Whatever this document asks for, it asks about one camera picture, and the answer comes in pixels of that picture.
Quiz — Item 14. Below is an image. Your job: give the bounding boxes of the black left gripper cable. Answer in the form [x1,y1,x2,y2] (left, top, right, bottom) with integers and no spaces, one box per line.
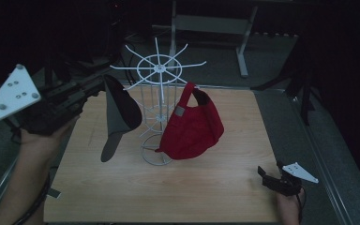
[11,172,52,225]

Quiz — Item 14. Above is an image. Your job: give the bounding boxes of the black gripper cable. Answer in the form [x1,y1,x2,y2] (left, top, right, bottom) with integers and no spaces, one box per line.
[295,187,308,223]
[11,172,52,225]

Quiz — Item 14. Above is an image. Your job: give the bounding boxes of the white wire hat rack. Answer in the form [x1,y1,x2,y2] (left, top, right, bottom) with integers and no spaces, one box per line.
[109,37,207,167]

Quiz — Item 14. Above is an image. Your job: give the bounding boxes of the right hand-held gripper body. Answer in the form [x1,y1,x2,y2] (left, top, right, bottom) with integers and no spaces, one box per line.
[269,160,320,198]

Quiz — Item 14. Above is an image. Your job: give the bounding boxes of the black floor cables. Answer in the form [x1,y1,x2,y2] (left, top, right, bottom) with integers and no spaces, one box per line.
[118,32,139,86]

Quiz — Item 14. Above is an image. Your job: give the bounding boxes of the grey sun visor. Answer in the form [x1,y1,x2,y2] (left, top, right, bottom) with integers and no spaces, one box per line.
[100,73,143,163]

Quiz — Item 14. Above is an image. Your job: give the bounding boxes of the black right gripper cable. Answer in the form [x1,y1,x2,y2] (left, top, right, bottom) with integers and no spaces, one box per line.
[295,187,308,223]

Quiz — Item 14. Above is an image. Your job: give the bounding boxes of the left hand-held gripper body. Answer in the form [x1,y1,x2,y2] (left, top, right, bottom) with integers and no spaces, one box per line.
[0,63,92,137]

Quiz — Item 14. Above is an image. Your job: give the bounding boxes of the person's left hand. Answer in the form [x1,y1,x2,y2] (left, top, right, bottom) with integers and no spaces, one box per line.
[20,114,81,167]

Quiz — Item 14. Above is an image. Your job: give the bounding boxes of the red baseball cap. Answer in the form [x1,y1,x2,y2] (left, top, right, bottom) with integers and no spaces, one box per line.
[155,82,226,161]

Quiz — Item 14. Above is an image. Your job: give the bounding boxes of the person's right hand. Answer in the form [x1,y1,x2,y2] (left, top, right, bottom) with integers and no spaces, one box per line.
[276,187,306,225]

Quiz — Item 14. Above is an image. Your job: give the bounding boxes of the black metal stand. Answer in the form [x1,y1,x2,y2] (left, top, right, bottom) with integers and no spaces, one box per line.
[251,67,316,127]
[42,52,113,90]

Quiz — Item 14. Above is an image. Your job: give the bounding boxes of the white metal desk frame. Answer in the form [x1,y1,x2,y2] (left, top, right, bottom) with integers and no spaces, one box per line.
[151,0,260,79]

